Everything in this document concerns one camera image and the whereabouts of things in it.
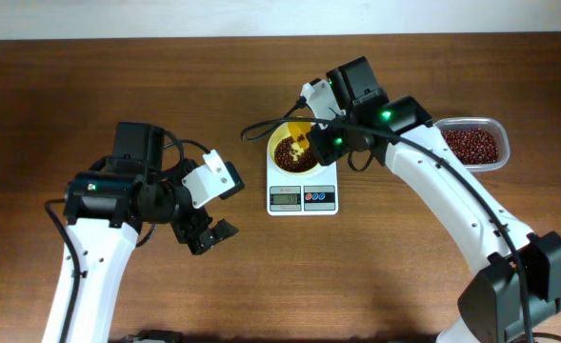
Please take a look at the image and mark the yellow plastic measuring scoop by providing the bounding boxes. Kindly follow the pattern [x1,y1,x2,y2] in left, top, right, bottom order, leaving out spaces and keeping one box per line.
[288,122,311,150]

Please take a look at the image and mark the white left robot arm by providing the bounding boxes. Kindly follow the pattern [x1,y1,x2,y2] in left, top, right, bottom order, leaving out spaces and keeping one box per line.
[43,122,245,342]

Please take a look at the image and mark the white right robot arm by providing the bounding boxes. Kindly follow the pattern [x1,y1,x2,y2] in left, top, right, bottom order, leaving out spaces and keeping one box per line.
[301,57,561,342]

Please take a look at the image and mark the red beans in bowl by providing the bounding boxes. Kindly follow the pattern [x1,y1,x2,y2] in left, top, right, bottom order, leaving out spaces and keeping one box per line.
[273,136,318,173]

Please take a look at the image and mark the yellow plastic bowl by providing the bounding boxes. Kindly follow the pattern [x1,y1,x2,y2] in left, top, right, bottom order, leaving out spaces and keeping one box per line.
[267,124,325,178]

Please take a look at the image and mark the white digital kitchen scale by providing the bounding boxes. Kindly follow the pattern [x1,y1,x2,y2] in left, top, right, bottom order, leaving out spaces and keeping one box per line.
[266,162,339,216]

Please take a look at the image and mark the clear plastic bean container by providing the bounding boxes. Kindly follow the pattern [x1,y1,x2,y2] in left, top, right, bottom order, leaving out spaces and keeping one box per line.
[435,117,511,172]

